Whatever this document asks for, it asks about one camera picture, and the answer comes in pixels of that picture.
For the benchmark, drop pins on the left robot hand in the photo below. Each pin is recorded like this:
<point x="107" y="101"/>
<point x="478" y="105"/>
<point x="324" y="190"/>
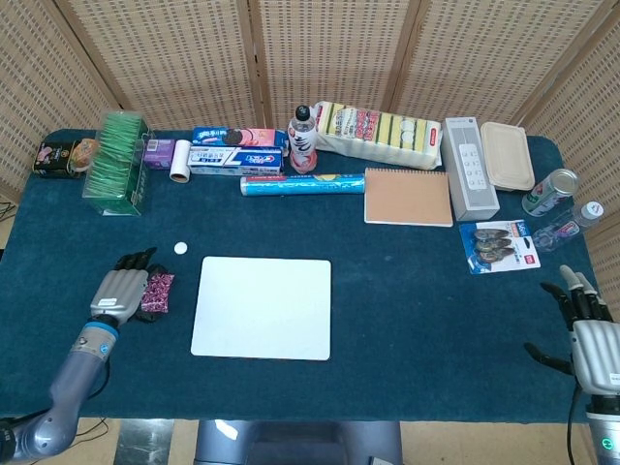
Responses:
<point x="116" y="296"/>

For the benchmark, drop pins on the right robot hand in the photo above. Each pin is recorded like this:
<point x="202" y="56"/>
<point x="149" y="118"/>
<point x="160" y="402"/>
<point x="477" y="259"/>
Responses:
<point x="588" y="339"/>

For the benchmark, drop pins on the pink patterned small packet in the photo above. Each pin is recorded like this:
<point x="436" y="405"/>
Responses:
<point x="158" y="293"/>

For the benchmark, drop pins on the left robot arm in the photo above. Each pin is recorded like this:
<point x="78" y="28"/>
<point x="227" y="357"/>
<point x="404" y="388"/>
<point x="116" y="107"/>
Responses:
<point x="63" y="387"/>

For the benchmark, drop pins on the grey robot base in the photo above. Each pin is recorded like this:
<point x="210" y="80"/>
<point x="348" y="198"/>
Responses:
<point x="298" y="443"/>

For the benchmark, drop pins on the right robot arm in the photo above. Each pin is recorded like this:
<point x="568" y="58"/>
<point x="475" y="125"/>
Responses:
<point x="600" y="431"/>

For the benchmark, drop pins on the small white round cap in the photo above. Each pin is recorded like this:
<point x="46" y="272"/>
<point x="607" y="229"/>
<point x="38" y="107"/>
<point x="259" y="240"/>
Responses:
<point x="180" y="248"/>

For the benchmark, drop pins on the white rectangular board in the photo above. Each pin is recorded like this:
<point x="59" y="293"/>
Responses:
<point x="262" y="308"/>

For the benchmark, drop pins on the clear water bottle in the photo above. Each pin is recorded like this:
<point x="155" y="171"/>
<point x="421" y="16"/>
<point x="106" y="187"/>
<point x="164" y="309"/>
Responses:
<point x="569" y="225"/>

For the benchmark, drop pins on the clear box of green packets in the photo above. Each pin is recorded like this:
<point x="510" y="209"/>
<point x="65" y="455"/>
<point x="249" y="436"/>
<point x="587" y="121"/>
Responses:
<point x="116" y="167"/>

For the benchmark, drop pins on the blue pack of binder clips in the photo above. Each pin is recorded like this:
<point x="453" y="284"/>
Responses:
<point x="499" y="244"/>

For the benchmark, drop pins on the purple small box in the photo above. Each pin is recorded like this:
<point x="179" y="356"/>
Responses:
<point x="159" y="154"/>

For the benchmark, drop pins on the white lint roller refill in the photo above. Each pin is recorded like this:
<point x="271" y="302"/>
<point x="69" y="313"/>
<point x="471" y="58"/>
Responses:
<point x="180" y="161"/>

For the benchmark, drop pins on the dark snack packet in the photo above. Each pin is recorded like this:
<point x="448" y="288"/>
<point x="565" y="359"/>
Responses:
<point x="60" y="156"/>

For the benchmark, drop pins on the green drink can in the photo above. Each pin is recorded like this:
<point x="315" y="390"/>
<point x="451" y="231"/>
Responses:
<point x="549" y="192"/>

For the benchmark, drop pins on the white toothpaste box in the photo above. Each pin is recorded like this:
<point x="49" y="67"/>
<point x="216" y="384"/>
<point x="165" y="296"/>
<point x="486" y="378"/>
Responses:
<point x="235" y="160"/>

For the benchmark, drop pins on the blue table cloth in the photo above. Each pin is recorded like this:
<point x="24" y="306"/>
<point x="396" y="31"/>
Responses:
<point x="300" y="290"/>

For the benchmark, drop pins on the blue cookie box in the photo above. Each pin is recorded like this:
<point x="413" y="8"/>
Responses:
<point x="237" y="136"/>

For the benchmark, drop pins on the beige lunch box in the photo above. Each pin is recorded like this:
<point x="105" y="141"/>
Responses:
<point x="506" y="155"/>

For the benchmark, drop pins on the grey power strip box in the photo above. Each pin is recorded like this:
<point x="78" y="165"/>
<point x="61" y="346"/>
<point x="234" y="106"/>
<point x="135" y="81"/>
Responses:
<point x="469" y="169"/>

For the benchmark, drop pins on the blue cling film roll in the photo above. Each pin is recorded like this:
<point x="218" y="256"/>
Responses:
<point x="300" y="184"/>

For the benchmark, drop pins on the brown spiral notebook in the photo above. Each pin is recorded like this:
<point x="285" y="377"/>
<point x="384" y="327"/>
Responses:
<point x="408" y="197"/>

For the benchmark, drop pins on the pink drink bottle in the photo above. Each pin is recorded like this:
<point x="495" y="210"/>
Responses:
<point x="303" y="143"/>

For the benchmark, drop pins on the pack of yellow sponges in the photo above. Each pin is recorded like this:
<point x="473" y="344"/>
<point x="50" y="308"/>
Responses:
<point x="380" y="134"/>

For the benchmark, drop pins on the wicker folding screen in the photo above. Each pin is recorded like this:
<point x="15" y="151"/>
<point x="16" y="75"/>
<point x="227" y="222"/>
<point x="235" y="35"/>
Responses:
<point x="310" y="53"/>

